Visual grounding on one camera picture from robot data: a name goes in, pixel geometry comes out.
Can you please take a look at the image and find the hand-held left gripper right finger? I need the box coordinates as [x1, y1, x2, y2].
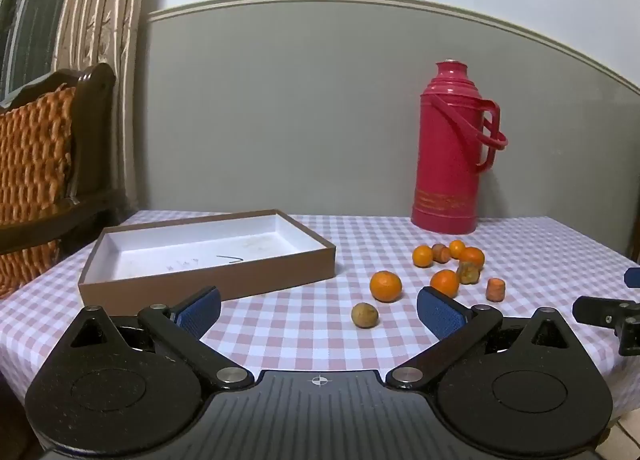
[385, 286, 578, 391]

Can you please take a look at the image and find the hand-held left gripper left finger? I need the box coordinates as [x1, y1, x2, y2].
[67, 286, 256, 393]

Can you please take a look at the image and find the shrivelled brownish orange chunk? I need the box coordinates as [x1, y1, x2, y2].
[457, 261, 482, 285]

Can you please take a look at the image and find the brown cardboard box white inside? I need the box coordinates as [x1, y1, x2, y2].
[77, 209, 337, 317]

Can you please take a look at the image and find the large orange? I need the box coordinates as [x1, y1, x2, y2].
[369, 271, 403, 303]

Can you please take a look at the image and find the olive brown round longan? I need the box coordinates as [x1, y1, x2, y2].
[351, 303, 379, 329]

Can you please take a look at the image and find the pink white checkered tablecloth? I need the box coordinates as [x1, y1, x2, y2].
[0, 210, 640, 421]

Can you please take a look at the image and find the red thermos flask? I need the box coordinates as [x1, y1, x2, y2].
[411, 59, 510, 235]

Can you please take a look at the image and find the dark wooden armchair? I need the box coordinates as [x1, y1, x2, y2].
[0, 63, 126, 256]

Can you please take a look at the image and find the orange woven chair cushion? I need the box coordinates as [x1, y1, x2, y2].
[0, 84, 77, 298]

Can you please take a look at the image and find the beige striped curtain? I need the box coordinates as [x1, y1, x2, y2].
[52, 0, 157, 215]

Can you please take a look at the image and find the window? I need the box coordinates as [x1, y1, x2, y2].
[0, 0, 86, 108]

